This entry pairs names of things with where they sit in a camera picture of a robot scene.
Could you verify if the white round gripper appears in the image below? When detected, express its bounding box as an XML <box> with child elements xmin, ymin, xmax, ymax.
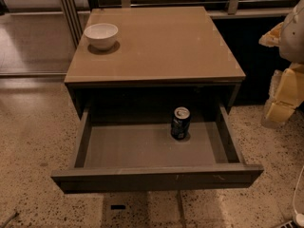
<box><xmin>258</xmin><ymin>23</ymin><xmax>304</xmax><ymax>124</ymax></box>

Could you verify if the dark pepsi can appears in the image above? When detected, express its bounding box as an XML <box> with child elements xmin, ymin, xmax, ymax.
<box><xmin>171</xmin><ymin>106</ymin><xmax>191</xmax><ymax>140</ymax></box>

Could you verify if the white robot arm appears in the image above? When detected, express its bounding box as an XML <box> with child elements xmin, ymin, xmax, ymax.
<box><xmin>258</xmin><ymin>0</ymin><xmax>304</xmax><ymax>128</ymax></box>

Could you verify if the brown cabinet with glass top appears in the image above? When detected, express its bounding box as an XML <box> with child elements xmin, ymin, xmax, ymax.
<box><xmin>65</xmin><ymin>7</ymin><xmax>245</xmax><ymax>115</ymax></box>

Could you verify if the open grey top drawer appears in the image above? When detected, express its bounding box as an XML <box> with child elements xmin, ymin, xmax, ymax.
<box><xmin>51</xmin><ymin>104</ymin><xmax>263</xmax><ymax>193</ymax></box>

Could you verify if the white ceramic bowl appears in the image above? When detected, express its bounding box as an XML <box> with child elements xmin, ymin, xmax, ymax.
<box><xmin>84</xmin><ymin>23</ymin><xmax>119</xmax><ymax>50</ymax></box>

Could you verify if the metal rod on floor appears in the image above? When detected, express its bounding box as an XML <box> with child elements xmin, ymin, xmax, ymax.
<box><xmin>0</xmin><ymin>211</ymin><xmax>19</xmax><ymax>228</ymax></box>

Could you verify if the white cable with plug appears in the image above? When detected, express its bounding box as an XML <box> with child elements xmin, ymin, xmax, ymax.
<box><xmin>292</xmin><ymin>164</ymin><xmax>304</xmax><ymax>228</ymax></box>

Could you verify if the grey metal post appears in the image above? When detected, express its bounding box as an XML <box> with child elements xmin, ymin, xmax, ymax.
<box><xmin>60</xmin><ymin>0</ymin><xmax>83</xmax><ymax>47</ymax></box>

